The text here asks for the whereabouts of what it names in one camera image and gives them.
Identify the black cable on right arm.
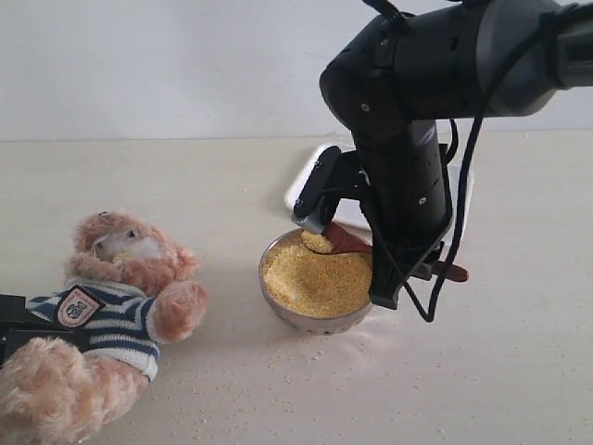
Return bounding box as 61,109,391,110
360,0,585,324

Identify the tan teddy bear striped sweater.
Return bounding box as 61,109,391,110
1,210,208,444

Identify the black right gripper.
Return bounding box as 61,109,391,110
334,165,454,309

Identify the white rectangular plastic tray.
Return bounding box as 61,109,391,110
284,143,474,231

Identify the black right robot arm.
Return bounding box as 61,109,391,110
319,1,592,309

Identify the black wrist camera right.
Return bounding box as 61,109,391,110
291,145,341,235

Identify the dark red wooden spoon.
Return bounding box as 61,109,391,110
300,222,469,283

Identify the steel bowl of yellow grain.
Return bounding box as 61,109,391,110
259,229,372,336

